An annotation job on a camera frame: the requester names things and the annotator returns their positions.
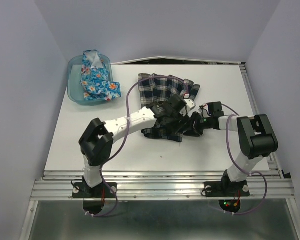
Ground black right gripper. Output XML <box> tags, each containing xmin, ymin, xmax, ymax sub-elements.
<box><xmin>179</xmin><ymin>111</ymin><xmax>213</xmax><ymax>137</ymax></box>

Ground navy plaid pleated skirt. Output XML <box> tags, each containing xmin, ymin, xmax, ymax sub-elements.
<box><xmin>138</xmin><ymin>73</ymin><xmax>201</xmax><ymax>143</ymax></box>

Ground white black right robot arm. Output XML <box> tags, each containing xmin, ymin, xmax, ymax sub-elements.
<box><xmin>184</xmin><ymin>102</ymin><xmax>279</xmax><ymax>197</ymax></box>

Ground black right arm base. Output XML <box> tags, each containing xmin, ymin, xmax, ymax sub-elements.
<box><xmin>201</xmin><ymin>176</ymin><xmax>250</xmax><ymax>198</ymax></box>

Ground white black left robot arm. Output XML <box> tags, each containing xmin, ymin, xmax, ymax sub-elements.
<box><xmin>78</xmin><ymin>95</ymin><xmax>196</xmax><ymax>197</ymax></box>

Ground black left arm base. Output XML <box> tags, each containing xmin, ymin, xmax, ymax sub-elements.
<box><xmin>71</xmin><ymin>180</ymin><xmax>115</xmax><ymax>200</ymax></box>

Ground blue floral skirt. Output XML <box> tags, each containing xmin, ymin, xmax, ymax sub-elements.
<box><xmin>80</xmin><ymin>50</ymin><xmax>122</xmax><ymax>102</ymax></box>

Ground clear blue plastic bin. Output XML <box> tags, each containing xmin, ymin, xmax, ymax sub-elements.
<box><xmin>67</xmin><ymin>55</ymin><xmax>106</xmax><ymax>106</ymax></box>

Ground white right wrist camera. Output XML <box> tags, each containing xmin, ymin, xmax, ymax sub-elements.
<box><xmin>199</xmin><ymin>103</ymin><xmax>211</xmax><ymax>118</ymax></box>

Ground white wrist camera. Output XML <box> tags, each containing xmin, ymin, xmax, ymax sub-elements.
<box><xmin>180</xmin><ymin>93</ymin><xmax>197</xmax><ymax>116</ymax></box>
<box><xmin>199</xmin><ymin>103</ymin><xmax>211</xmax><ymax>118</ymax></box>

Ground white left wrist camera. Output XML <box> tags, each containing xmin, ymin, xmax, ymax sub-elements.
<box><xmin>180</xmin><ymin>93</ymin><xmax>197</xmax><ymax>116</ymax></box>

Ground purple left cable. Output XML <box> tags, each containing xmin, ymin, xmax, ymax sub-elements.
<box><xmin>84</xmin><ymin>74</ymin><xmax>191</xmax><ymax>218</ymax></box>

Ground aluminium table frame rail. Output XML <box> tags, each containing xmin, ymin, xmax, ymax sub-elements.
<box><xmin>20</xmin><ymin>64</ymin><xmax>300</xmax><ymax>240</ymax></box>

